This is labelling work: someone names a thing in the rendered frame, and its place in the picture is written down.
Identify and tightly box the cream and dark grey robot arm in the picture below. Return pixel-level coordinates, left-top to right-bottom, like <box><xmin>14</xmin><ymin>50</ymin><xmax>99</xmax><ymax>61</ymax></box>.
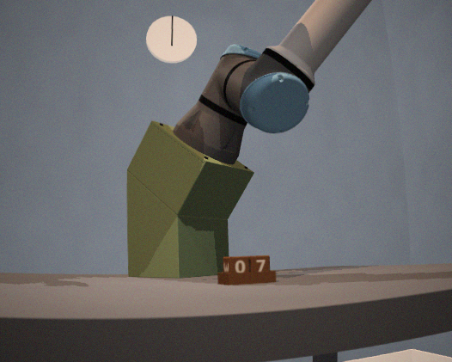
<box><xmin>173</xmin><ymin>0</ymin><xmax>371</xmax><ymax>164</ymax></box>

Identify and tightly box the brown wooden calendar cube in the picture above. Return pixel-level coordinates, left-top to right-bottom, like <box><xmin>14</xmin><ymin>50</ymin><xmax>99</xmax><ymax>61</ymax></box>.
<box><xmin>223</xmin><ymin>256</ymin><xmax>249</xmax><ymax>273</ymax></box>
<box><xmin>249</xmin><ymin>255</ymin><xmax>270</xmax><ymax>272</ymax></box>

